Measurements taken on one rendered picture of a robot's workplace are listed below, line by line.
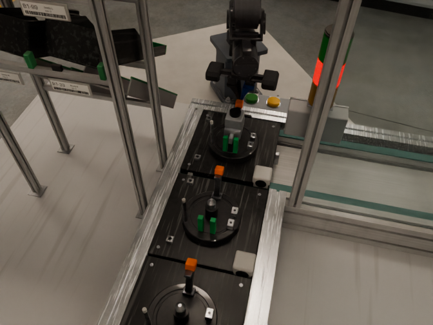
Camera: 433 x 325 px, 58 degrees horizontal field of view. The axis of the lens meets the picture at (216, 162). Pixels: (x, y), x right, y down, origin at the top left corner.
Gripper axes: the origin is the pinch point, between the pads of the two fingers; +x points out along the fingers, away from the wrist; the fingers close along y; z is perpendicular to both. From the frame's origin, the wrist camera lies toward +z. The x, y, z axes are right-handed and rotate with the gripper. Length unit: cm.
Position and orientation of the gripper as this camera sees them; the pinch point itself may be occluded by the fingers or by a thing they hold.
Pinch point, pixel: (241, 91)
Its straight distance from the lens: 108.8
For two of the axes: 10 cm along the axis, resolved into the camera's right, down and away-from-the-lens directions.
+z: 2.4, -7.3, 6.4
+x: -0.1, 6.6, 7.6
